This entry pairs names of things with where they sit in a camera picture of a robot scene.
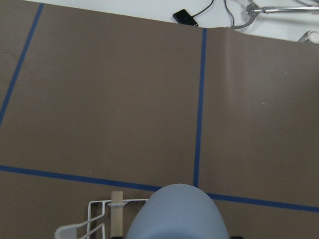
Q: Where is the light blue plastic cup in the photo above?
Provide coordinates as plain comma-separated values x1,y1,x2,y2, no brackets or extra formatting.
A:
126,184,230,239

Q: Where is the small black usb hub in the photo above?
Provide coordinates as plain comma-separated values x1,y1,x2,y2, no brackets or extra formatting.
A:
172,9,198,26

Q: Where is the metal reach grabber tool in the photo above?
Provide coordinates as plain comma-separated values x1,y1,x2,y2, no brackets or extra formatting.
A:
233,3,319,30

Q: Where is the white wire cup holder rack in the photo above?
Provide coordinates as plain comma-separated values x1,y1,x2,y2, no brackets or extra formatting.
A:
54,191,148,239

